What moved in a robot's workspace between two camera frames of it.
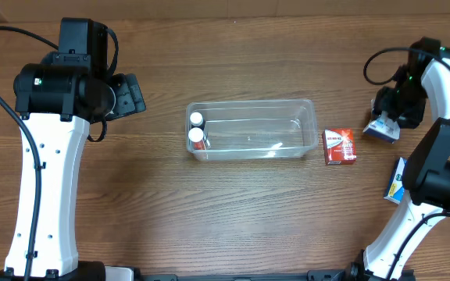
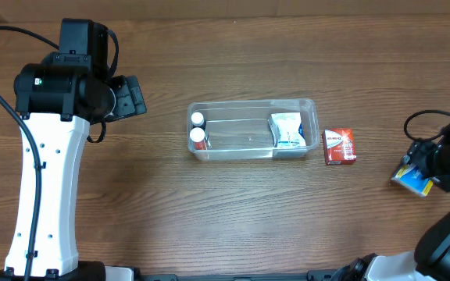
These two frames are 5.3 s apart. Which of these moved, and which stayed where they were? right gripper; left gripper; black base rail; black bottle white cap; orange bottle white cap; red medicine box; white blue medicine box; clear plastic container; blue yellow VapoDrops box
Moved: blue yellow VapoDrops box; right gripper; white blue medicine box
Stayed: red medicine box; clear plastic container; black bottle white cap; orange bottle white cap; black base rail; left gripper
